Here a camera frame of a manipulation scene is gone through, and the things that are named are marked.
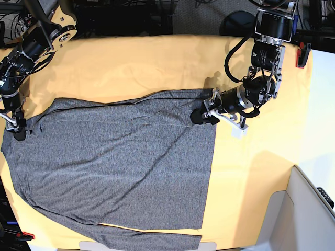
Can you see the red clamp right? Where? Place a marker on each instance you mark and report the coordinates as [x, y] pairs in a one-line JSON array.
[[303, 54]]

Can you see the red clamp left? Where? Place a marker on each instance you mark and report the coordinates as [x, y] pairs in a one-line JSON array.
[[23, 236]]

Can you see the black round base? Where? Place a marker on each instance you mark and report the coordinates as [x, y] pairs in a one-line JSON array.
[[239, 24]]

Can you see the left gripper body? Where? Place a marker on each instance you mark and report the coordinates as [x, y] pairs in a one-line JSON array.
[[228, 106]]

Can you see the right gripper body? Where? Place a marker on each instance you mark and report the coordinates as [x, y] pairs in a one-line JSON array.
[[12, 112]]

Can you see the yellow table cloth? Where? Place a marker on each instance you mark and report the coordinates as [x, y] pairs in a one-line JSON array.
[[246, 171]]

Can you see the white storage bin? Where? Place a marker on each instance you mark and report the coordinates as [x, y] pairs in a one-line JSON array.
[[298, 218]]

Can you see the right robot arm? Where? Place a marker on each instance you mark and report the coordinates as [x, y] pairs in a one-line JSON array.
[[53, 24]]

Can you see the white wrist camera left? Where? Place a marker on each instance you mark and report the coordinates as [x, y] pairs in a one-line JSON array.
[[239, 133]]

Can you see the grey long-sleeve T-shirt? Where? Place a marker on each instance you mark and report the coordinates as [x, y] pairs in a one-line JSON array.
[[123, 174]]

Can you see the black remote on bin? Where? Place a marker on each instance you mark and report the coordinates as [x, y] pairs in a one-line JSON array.
[[326, 197]]

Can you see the red clamp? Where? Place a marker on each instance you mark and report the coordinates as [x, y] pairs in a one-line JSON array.
[[303, 54], [23, 236]]

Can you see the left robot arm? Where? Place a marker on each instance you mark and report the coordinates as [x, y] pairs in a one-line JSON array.
[[272, 25]]

